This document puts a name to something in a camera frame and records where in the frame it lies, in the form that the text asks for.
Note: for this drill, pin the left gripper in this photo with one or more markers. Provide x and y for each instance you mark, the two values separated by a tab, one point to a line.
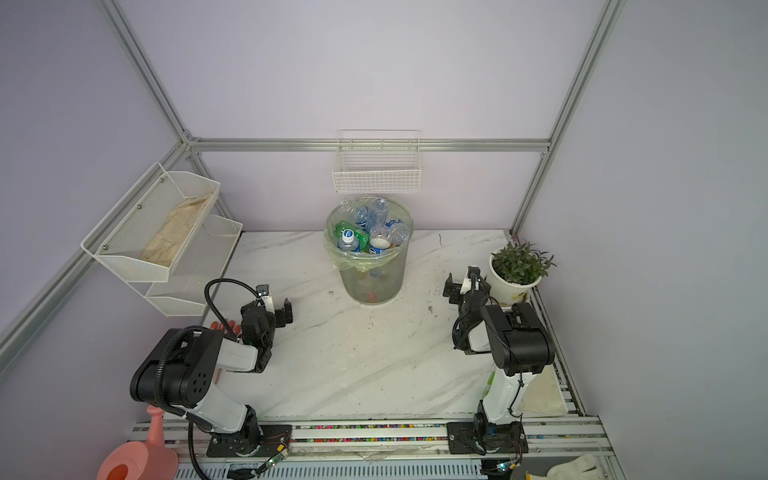
280	318

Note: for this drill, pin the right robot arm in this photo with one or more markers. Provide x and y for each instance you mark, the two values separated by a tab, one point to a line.
521	348

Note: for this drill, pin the white green work glove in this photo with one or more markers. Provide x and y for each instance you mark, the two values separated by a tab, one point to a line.
543	396

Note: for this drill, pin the potted green plant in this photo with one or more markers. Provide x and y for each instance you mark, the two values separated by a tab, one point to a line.
515	269

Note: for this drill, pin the grey bin with green liner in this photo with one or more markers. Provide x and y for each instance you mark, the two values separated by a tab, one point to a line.
369	279

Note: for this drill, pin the clear bottle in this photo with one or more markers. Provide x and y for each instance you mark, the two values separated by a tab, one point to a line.
378	212

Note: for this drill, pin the white glove at rail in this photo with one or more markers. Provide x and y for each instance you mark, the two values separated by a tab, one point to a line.
585	467

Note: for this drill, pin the beige cloth in shelf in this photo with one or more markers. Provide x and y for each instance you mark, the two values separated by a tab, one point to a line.
167	242

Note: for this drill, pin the green soda bottle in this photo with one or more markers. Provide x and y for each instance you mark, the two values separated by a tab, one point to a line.
362	234

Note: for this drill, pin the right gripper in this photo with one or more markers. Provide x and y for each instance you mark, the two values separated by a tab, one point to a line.
453	292

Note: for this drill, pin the lime label bottle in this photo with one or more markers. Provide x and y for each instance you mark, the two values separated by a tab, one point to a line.
488	385

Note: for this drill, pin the pepsi bottle blue cap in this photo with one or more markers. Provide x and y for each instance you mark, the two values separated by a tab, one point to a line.
379	240

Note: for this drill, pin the white wire wall basket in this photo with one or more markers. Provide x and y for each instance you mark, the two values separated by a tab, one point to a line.
370	161

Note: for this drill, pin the white two-tier mesh shelf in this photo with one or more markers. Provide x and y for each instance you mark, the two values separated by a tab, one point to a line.
118	240

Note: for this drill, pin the orange work glove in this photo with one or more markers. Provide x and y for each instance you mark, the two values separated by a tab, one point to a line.
230	327

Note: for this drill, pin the pink watering can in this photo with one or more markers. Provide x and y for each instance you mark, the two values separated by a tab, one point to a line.
136	460

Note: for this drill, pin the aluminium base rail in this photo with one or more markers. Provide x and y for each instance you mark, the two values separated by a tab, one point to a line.
425	449

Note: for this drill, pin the blue label water bottle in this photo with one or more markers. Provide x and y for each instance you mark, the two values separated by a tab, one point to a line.
399	232

